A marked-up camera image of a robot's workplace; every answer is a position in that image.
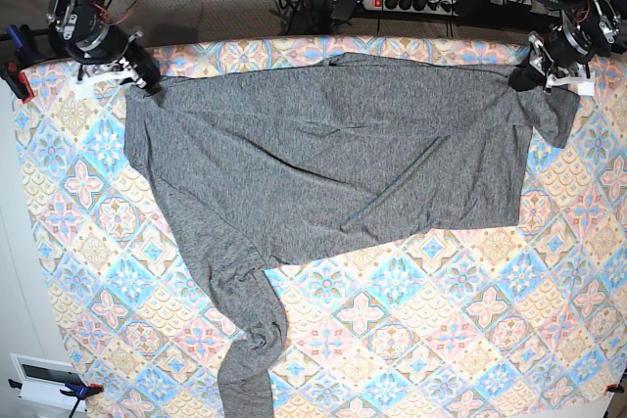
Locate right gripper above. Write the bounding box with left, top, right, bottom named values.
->
left=67, top=24, right=161, bottom=98

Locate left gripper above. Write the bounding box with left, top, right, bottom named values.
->
left=508, top=26, right=608, bottom=97

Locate grey t-shirt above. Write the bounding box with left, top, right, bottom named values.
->
left=124, top=54, right=579, bottom=417

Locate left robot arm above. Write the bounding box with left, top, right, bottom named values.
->
left=508, top=0, right=626, bottom=96

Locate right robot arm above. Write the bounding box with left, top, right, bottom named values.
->
left=46, top=0, right=161, bottom=92

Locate blue clamp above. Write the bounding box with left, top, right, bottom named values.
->
left=7, top=24, right=38, bottom=63

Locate red black clamp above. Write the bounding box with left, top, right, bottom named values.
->
left=0, top=62, right=34, bottom=103

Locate white power strip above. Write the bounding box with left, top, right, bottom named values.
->
left=362, top=0, right=457, bottom=16

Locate patterned tablecloth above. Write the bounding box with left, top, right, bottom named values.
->
left=13, top=59, right=626, bottom=417

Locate red clamp bottom right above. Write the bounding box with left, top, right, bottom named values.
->
left=604, top=383, right=625, bottom=395

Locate white wall box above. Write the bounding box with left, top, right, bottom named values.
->
left=9, top=353, right=81, bottom=411

